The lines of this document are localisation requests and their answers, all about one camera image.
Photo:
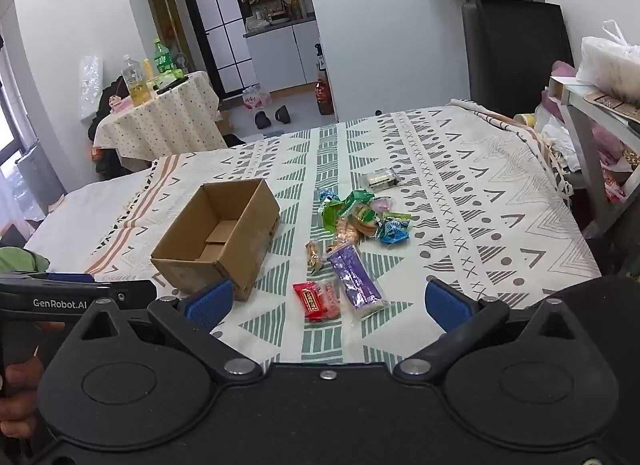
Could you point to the round table dotted tablecloth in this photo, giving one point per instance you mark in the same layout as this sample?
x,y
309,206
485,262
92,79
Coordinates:
x,y
160,120

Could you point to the small brown snack packet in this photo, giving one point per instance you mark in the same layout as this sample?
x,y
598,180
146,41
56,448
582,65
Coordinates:
x,y
315,256

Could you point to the pink case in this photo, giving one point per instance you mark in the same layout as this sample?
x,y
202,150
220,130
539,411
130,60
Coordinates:
x,y
121,104

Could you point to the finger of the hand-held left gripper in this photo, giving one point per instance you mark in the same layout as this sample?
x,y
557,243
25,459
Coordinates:
x,y
70,277

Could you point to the grey metal shelf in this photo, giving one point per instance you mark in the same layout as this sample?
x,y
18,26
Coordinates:
x,y
587,145

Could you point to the dark framed frosted door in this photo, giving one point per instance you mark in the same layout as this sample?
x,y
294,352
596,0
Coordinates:
x,y
220,20

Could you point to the person's left hand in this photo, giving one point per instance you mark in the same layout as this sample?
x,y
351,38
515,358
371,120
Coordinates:
x,y
20,395

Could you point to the green soda bottle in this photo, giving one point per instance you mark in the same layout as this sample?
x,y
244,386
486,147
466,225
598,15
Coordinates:
x,y
161,59

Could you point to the clear biscuit sleeve packet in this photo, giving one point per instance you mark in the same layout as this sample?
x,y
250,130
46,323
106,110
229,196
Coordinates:
x,y
346,235

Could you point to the black flat box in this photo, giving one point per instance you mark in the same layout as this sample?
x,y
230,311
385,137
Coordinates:
x,y
172,86

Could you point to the white kitchen cabinet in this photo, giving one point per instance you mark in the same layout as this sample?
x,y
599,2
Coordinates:
x,y
280,55

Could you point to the black folding board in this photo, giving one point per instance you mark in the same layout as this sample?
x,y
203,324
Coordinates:
x,y
520,55

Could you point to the purple snack packet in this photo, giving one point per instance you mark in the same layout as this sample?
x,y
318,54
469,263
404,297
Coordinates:
x,y
357,280

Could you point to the small blue snack packet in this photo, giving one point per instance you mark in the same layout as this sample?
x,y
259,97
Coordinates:
x,y
328,195

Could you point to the round cookie green packet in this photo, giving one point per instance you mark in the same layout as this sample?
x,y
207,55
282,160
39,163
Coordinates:
x,y
365,220

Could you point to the clear bottle yellow liquid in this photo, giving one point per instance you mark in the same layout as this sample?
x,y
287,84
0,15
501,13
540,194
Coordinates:
x,y
136,82

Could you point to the light green snack packet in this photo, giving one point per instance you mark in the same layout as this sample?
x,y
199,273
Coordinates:
x,y
359,196

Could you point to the white snack packet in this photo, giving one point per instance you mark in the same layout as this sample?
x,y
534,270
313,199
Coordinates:
x,y
380,178

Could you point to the tape roll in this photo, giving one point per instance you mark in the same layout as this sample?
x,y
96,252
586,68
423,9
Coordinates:
x,y
525,120

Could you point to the pink wrapped water bottle pack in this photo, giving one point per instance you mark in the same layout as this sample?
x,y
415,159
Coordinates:
x,y
256,98

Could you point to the white plastic bag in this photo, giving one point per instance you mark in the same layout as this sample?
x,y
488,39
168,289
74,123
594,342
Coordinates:
x,y
607,65

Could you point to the white spray bottle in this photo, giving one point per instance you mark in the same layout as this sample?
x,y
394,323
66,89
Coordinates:
x,y
320,62

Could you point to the green tissue pack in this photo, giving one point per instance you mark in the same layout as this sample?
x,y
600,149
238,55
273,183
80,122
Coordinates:
x,y
171,77

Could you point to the red snack packet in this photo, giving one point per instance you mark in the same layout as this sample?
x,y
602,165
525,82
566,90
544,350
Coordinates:
x,y
310,301

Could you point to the clear bubble wrap sheet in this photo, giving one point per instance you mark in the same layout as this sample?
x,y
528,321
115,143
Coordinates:
x,y
91,87

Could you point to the brown cardboard box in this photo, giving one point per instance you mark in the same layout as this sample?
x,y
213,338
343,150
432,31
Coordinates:
x,y
220,205

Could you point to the dark clothes pile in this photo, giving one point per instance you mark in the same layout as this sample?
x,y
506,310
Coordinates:
x,y
107,155

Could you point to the white bed sheet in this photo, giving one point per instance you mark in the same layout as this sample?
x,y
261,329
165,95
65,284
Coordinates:
x,y
85,215

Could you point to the dark red large bottle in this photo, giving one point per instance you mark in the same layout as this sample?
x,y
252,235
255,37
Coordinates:
x,y
324,97

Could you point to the patterned fringed blanket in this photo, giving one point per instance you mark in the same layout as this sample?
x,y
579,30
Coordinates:
x,y
450,195

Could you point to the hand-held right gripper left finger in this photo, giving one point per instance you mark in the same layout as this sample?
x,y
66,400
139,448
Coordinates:
x,y
212,302

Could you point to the light green cloth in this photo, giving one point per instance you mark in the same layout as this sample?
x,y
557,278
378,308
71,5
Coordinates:
x,y
22,261

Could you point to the pink cloth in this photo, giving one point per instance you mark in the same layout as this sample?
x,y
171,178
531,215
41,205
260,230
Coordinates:
x,y
555,105

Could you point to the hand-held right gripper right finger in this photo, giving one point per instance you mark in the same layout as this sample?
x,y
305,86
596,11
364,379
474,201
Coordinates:
x,y
447,305

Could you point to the pink snack packet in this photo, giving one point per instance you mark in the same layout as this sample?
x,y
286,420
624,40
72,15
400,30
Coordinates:
x,y
383,204

